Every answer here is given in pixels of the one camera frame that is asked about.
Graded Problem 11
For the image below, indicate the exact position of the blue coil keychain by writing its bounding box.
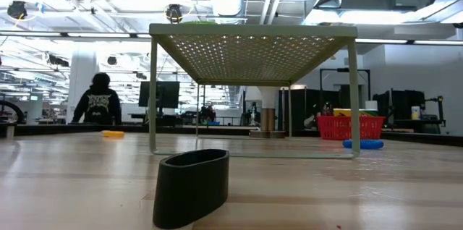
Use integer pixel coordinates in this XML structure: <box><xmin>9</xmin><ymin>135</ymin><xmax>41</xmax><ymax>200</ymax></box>
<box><xmin>342</xmin><ymin>139</ymin><xmax>385</xmax><ymax>150</ymax></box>

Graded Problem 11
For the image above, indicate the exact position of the orange coil keychain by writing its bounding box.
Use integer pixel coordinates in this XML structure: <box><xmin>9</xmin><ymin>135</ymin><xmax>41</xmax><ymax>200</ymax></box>
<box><xmin>101</xmin><ymin>129</ymin><xmax>126</xmax><ymax>139</ymax></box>

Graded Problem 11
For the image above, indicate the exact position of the black oval plastic ring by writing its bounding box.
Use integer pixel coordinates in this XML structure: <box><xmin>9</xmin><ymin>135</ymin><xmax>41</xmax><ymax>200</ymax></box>
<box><xmin>152</xmin><ymin>148</ymin><xmax>230</xmax><ymax>230</ymax></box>

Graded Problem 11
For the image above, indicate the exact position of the black equipment desk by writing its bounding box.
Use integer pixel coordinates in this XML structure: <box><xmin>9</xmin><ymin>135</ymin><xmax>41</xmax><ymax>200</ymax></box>
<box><xmin>372</xmin><ymin>89</ymin><xmax>446</xmax><ymax>133</ymax></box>

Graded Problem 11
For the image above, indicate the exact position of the green perforated metal shelf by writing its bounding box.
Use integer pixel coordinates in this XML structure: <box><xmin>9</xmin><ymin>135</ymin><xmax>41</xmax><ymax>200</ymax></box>
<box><xmin>148</xmin><ymin>23</ymin><xmax>362</xmax><ymax>160</ymax></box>

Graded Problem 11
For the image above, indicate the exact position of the black background monitor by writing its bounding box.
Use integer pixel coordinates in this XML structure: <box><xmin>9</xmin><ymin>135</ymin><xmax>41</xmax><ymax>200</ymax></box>
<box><xmin>138</xmin><ymin>80</ymin><xmax>181</xmax><ymax>109</ymax></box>

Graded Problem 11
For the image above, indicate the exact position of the wide black cabinet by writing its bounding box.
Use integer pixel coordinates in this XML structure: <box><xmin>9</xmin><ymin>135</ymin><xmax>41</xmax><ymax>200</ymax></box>
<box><xmin>278</xmin><ymin>88</ymin><xmax>341</xmax><ymax>132</ymax></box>

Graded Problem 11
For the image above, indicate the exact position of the white pillar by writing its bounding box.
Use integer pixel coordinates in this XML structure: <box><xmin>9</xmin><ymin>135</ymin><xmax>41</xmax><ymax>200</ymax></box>
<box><xmin>66</xmin><ymin>51</ymin><xmax>101</xmax><ymax>124</ymax></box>

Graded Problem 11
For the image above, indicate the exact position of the red plastic basket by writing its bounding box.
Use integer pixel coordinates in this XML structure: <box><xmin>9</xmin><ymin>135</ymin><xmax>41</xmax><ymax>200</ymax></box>
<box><xmin>317</xmin><ymin>115</ymin><xmax>386</xmax><ymax>141</ymax></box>

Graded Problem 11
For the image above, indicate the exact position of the person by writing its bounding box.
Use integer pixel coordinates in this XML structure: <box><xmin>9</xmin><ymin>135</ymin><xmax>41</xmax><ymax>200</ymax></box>
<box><xmin>71</xmin><ymin>72</ymin><xmax>123</xmax><ymax>125</ymax></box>

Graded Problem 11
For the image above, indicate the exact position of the black background rig frame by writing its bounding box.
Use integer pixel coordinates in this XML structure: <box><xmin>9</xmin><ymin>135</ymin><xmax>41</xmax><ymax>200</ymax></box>
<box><xmin>319</xmin><ymin>67</ymin><xmax>372</xmax><ymax>115</ymax></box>

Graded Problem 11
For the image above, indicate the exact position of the black aluminium table frame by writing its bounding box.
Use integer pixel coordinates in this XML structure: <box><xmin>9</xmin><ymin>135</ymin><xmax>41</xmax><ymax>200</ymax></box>
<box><xmin>0</xmin><ymin>123</ymin><xmax>463</xmax><ymax>148</ymax></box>

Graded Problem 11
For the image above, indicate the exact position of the black curved hose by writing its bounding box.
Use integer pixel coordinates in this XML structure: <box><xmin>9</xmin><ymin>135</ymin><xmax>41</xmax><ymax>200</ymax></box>
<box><xmin>0</xmin><ymin>99</ymin><xmax>25</xmax><ymax>124</ymax></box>

